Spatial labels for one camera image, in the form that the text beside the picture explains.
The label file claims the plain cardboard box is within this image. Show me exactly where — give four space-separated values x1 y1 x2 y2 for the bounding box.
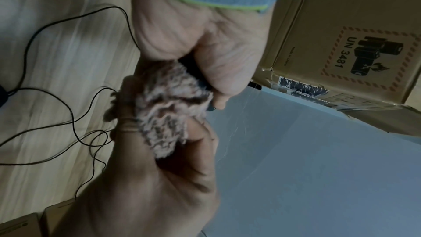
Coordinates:
339 104 421 138

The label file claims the person's right hand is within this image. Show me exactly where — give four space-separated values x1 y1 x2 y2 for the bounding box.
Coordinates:
49 74 222 237

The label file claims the tangle of black mouse cables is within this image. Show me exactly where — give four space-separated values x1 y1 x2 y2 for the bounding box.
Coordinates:
0 5 139 201

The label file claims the person's left hand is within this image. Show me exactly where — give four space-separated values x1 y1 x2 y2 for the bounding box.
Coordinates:
130 0 274 111

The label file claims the small stamped cardboard box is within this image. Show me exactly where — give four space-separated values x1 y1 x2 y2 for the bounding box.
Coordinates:
0 197 80 237

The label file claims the pink fluffy wiping cloth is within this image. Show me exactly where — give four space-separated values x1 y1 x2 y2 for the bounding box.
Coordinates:
103 60 215 160

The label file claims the large stamped cardboard box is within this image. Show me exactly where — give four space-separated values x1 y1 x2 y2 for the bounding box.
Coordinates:
250 0 421 112

